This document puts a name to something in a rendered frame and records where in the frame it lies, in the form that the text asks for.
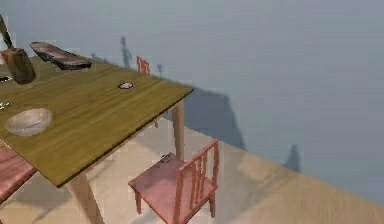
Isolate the pink wooden chair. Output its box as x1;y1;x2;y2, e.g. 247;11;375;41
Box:
135;55;160;129
127;138;220;224
0;141;38;205

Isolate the dark brown snowboard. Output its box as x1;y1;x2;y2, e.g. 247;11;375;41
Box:
29;41;93;71

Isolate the small dark object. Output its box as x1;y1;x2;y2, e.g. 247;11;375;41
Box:
159;152;176;164

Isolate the olive wooden table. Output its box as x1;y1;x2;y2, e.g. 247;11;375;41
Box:
0;54;195;224

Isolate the grey bowl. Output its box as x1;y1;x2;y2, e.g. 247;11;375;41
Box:
5;107;53;137

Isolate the brown wooden pot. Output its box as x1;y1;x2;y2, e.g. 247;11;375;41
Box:
0;14;37;85

